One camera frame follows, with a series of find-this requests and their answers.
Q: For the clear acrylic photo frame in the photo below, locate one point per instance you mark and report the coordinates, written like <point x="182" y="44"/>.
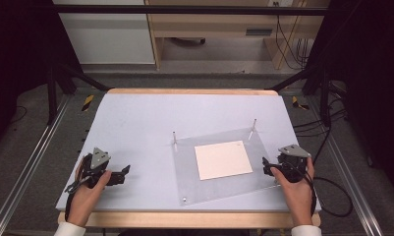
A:
<point x="184" y="177"/>

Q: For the white cabinet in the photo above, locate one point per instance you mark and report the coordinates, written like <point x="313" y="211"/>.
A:
<point x="109" y="39"/>

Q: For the white table mat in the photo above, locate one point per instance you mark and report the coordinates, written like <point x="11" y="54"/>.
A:
<point x="135" y="131"/>

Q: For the person's right hand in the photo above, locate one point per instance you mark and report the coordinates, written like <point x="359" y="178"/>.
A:
<point x="297" y="200"/>

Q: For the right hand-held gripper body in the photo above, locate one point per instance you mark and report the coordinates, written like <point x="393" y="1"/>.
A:
<point x="294" y="164"/>

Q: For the wooden table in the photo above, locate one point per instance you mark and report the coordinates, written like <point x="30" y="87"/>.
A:
<point x="184" y="219"/>

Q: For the person's left hand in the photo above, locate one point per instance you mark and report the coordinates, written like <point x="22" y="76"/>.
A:
<point x="84" y="203"/>

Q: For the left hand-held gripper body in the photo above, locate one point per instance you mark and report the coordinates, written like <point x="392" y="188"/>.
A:
<point x="99" y="158"/>

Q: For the black metal stand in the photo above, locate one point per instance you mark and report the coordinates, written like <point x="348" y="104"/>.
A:
<point x="325" y="98"/>
<point x="52" y="98"/>

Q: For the light wooden desk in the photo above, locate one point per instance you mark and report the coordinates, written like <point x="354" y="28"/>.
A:
<point x="211" y="24"/>

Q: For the aluminium floor rail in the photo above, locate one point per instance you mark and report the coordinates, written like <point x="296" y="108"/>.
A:
<point x="30" y="157"/>
<point x="348" y="170"/>

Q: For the boat painting picture card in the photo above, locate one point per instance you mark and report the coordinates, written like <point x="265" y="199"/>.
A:
<point x="222" y="160"/>

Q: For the yellow black tape strip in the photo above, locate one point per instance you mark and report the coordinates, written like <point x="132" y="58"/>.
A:
<point x="297" y="103"/>
<point x="88" y="102"/>

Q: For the black horizontal frame bar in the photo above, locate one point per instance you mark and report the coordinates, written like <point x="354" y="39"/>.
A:
<point x="184" y="10"/>

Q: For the black curtain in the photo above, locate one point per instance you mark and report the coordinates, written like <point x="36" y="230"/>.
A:
<point x="17" y="49"/>
<point x="371" y="82"/>

